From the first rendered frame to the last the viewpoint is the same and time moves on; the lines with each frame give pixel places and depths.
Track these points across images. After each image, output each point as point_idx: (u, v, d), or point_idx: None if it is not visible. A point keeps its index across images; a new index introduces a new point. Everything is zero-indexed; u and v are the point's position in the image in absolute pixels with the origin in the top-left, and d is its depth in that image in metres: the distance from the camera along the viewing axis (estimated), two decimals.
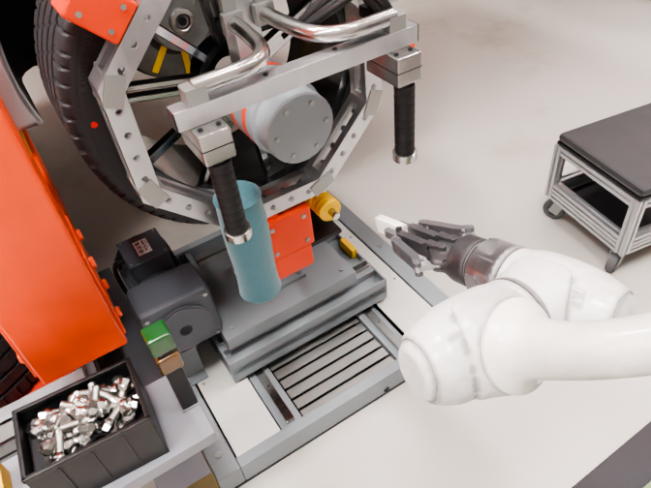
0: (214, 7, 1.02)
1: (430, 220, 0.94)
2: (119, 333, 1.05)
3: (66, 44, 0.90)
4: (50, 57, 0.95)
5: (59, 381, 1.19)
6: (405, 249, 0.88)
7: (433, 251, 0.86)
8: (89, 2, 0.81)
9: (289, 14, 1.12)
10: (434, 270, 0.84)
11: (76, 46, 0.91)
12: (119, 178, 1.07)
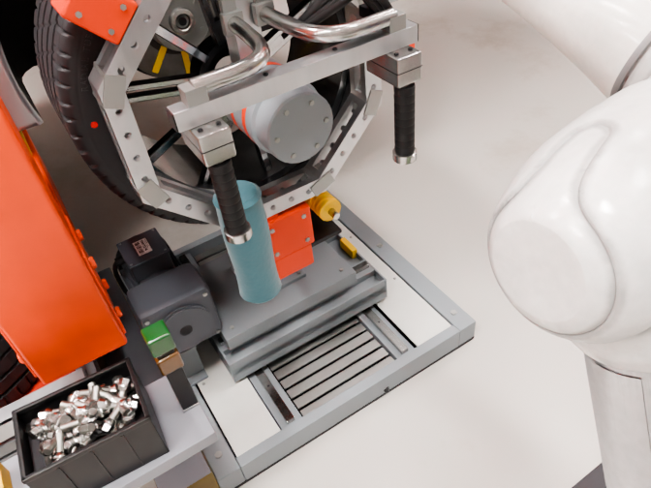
0: (214, 7, 1.02)
1: None
2: (119, 333, 1.05)
3: (66, 44, 0.90)
4: (50, 57, 0.95)
5: (59, 381, 1.19)
6: None
7: None
8: (89, 2, 0.81)
9: (289, 14, 1.12)
10: None
11: (76, 46, 0.91)
12: (119, 178, 1.07)
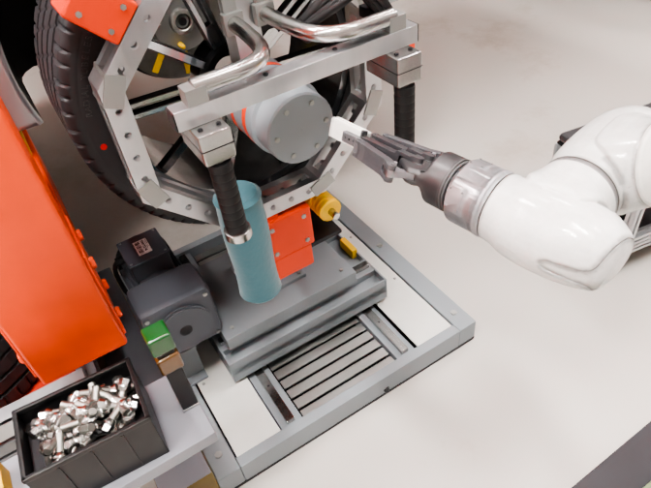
0: (203, 13, 1.02)
1: (396, 137, 0.84)
2: (119, 333, 1.05)
3: (64, 75, 0.93)
4: (53, 87, 0.98)
5: (59, 381, 1.19)
6: (375, 151, 0.77)
7: (407, 161, 0.76)
8: (89, 2, 0.81)
9: (281, 5, 1.10)
10: (406, 180, 0.75)
11: (74, 76, 0.93)
12: (137, 193, 1.11)
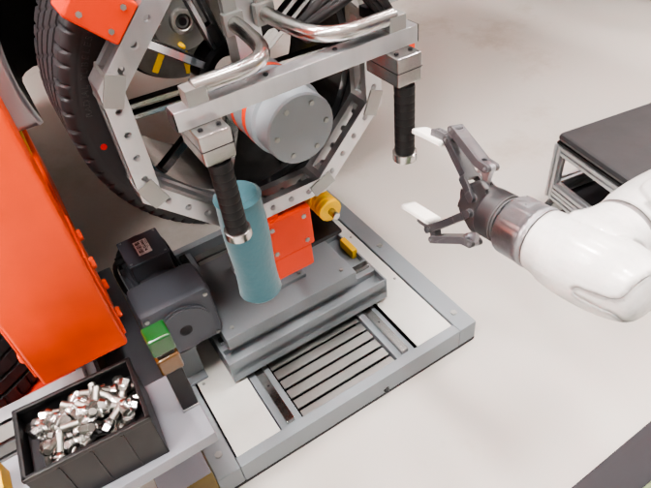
0: (203, 13, 1.02)
1: None
2: (119, 333, 1.05)
3: (64, 75, 0.93)
4: (53, 87, 0.98)
5: (59, 381, 1.19)
6: (478, 147, 0.84)
7: None
8: (89, 2, 0.81)
9: (281, 5, 1.10)
10: (483, 180, 0.82)
11: (74, 76, 0.93)
12: (137, 193, 1.11)
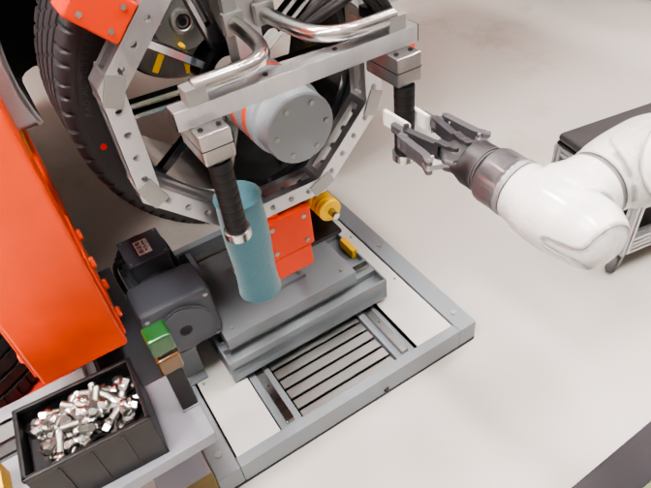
0: (203, 13, 1.02)
1: (402, 151, 0.93)
2: (119, 333, 1.05)
3: (64, 75, 0.93)
4: (53, 87, 0.98)
5: (59, 381, 1.19)
6: (464, 136, 0.95)
7: None
8: (89, 2, 0.81)
9: (280, 5, 1.10)
10: None
11: (74, 76, 0.93)
12: (136, 193, 1.11)
